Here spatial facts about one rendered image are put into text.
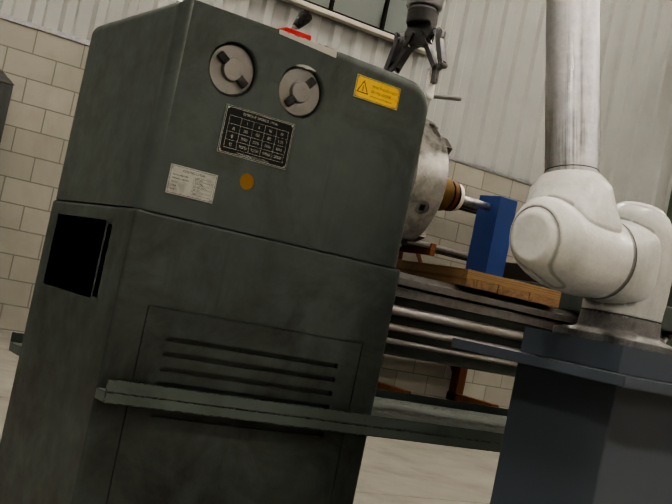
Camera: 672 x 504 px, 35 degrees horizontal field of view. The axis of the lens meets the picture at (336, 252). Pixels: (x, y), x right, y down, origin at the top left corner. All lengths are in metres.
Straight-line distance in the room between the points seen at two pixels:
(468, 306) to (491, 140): 8.91
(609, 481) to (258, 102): 0.94
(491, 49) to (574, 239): 9.56
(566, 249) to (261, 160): 0.59
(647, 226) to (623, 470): 0.45
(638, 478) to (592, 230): 0.47
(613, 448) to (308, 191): 0.74
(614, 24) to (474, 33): 2.02
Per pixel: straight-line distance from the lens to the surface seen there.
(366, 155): 2.14
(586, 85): 2.02
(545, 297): 2.59
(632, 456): 2.02
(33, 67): 8.94
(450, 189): 2.55
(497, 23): 11.46
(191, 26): 1.97
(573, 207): 1.90
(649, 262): 2.04
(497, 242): 2.66
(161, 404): 1.94
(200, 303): 1.98
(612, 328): 2.05
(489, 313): 2.51
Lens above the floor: 0.78
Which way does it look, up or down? 2 degrees up
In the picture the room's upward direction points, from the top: 12 degrees clockwise
